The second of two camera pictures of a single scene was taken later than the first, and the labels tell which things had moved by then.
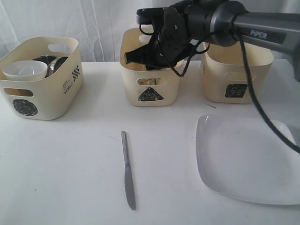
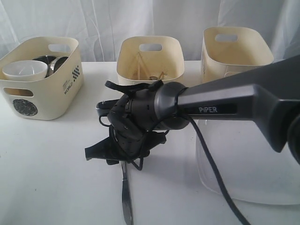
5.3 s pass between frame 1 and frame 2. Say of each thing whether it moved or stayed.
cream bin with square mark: stayed
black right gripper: moved
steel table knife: moved
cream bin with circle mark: stayed
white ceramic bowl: stayed
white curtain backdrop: stayed
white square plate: stayed
